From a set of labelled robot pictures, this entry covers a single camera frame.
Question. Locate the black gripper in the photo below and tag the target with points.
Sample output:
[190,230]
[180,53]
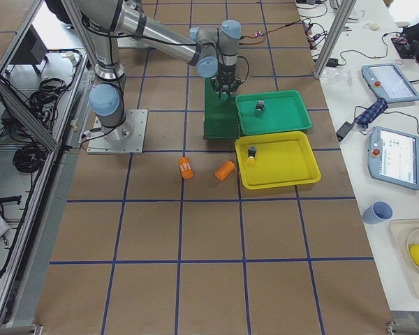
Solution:
[226,74]

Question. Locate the green push button switch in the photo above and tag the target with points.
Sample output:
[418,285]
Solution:
[259,107]

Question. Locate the yellow push button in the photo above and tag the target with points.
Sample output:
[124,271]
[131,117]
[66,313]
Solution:
[251,157]

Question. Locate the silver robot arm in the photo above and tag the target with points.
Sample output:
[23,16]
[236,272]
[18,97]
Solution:
[212,51]

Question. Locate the green conveyor belt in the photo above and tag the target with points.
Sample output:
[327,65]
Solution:
[220,116]

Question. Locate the green plastic tray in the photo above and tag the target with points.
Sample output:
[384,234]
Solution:
[284,111]

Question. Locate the plain orange cylinder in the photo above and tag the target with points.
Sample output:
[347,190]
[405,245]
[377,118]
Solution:
[225,170]

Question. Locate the yellow plastic tray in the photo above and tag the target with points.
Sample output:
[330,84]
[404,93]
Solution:
[282,159]

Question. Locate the orange cylinder with 4680 print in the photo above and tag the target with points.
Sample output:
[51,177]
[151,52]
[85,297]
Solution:
[185,168]

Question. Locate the black power adapter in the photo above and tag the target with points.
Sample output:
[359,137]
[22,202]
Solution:
[344,130]

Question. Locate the blue checkered folded umbrella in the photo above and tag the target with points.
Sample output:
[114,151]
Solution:
[371,113]

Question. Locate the upper teach pendant tablet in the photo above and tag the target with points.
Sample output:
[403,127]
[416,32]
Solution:
[388,82]

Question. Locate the teach pendant tablet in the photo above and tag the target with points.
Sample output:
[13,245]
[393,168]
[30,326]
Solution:
[388,82]
[393,157]

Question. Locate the lower teach pendant tablet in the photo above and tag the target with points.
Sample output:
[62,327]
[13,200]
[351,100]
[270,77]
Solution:
[393,157]

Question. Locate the blue plastic cup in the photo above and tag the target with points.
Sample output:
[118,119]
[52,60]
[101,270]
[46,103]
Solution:
[378,212]

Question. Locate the beige tray with bowl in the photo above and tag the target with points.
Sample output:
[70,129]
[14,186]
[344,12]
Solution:
[405,234]

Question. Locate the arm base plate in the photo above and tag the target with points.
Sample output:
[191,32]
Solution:
[128,138]

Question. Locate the aluminium frame post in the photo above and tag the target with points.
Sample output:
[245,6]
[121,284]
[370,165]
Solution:
[334,33]

